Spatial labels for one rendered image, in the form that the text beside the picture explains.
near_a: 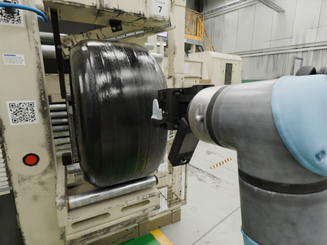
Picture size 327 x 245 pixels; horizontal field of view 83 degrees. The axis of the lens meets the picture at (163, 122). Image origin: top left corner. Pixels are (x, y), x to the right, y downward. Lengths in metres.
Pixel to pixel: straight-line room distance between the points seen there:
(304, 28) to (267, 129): 11.75
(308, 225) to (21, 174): 0.75
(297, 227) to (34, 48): 0.73
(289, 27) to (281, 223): 11.99
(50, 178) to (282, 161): 0.72
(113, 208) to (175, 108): 0.52
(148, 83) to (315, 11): 11.58
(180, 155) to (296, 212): 0.21
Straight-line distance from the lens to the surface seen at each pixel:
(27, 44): 0.73
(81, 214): 0.77
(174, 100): 0.35
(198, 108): 0.27
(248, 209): 0.25
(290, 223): 0.24
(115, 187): 0.77
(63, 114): 1.13
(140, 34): 1.22
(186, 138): 0.35
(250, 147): 0.21
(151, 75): 0.61
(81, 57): 0.63
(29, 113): 0.73
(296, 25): 12.07
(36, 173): 0.79
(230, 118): 0.22
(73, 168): 1.01
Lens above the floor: 1.32
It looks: 13 degrees down
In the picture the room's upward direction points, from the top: straight up
